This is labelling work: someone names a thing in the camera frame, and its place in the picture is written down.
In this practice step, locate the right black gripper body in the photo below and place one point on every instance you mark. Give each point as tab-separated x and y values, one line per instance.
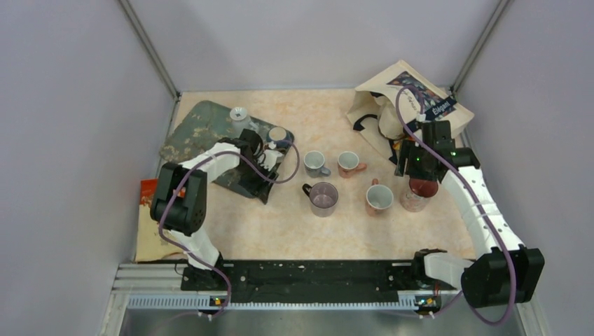
417	163

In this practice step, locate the grey white mug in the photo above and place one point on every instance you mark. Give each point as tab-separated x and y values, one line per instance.
240	119

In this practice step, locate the salmon mug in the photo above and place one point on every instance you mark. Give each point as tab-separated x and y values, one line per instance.
379	198
349	164

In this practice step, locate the salmon mug front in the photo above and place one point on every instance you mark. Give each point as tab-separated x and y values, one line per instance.
349	164

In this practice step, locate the green floral tray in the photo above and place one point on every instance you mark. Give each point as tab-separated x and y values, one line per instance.
206	123

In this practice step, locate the light blue mug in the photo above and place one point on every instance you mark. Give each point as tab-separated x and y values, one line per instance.
315	164

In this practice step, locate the lilac mug black handle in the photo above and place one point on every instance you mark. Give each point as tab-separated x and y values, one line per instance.
323	198

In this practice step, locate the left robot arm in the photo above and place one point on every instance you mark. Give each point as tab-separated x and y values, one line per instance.
179	202

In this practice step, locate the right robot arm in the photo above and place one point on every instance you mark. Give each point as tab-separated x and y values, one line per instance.
504	268

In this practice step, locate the beige tote bag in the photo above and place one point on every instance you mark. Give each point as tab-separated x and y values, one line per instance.
400	86

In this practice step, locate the cassava chips bag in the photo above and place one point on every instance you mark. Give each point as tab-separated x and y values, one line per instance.
150	246

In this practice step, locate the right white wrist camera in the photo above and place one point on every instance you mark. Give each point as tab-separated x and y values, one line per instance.
421	118

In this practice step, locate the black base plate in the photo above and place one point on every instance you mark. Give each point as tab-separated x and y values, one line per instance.
311	281

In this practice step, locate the aluminium rail frame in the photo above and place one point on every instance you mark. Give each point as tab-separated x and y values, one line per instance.
147	299

